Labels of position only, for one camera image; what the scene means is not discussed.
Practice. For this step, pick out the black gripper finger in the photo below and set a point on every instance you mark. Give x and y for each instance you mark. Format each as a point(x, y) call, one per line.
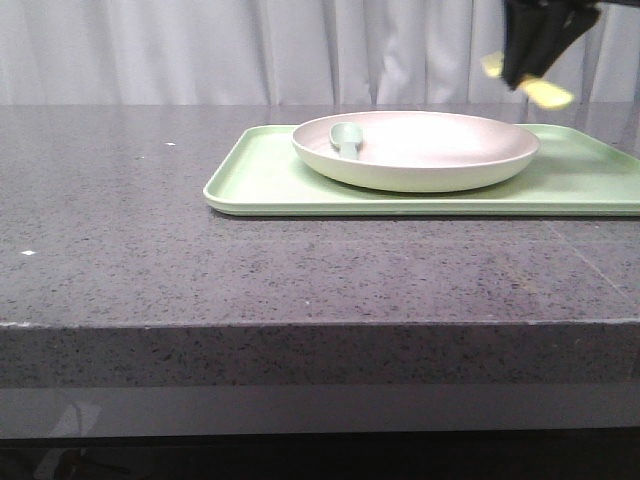
point(522, 55)
point(562, 24)

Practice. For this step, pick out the yellow plastic fork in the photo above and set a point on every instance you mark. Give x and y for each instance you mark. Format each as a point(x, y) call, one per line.
point(542, 93)

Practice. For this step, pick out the beige round plate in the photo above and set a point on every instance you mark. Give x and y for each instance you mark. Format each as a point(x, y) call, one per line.
point(419, 151)

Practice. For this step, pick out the light green serving tray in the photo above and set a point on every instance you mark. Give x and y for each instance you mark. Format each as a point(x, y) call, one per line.
point(573, 174)

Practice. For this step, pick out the light green spoon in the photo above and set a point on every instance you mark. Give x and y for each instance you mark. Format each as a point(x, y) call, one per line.
point(347, 139)

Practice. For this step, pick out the white pleated curtain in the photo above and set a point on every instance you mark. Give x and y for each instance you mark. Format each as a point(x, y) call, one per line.
point(249, 52)

